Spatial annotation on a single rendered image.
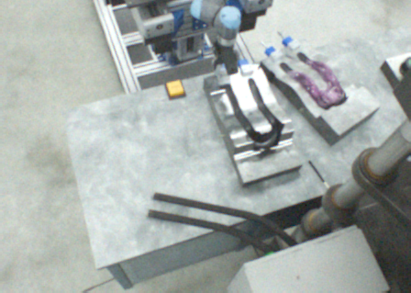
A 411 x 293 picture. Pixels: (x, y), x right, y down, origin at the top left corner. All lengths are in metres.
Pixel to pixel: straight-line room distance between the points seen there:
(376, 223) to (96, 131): 1.16
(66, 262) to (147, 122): 1.03
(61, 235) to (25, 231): 0.21
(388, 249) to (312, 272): 0.34
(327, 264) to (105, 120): 1.19
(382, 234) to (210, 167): 0.77
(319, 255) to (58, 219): 1.85
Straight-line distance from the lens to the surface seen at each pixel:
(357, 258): 1.08
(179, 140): 1.85
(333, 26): 3.47
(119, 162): 1.82
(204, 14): 1.67
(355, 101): 1.97
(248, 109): 1.84
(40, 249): 2.63
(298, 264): 1.04
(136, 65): 2.76
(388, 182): 1.09
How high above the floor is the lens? 2.46
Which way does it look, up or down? 63 degrees down
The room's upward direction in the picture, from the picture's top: 9 degrees clockwise
